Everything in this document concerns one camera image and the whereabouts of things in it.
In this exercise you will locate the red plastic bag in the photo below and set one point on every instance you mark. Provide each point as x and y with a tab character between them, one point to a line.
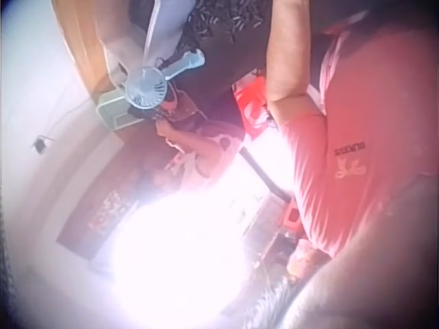
252	103

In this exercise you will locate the orange plastic stool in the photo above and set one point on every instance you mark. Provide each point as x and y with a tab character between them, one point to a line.
294	217

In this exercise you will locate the light blue handheld fan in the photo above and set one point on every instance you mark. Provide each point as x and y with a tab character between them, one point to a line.
145	89

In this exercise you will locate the green box-shaped device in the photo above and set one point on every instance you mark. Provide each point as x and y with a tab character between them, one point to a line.
111	111

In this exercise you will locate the pile of small dark parts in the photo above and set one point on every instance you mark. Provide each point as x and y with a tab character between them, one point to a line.
223	20

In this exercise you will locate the white plastic sheet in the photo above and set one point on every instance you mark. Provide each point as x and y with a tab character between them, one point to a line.
161	31

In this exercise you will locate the red patterned wall hanging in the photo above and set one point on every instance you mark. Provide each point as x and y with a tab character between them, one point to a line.
99	212

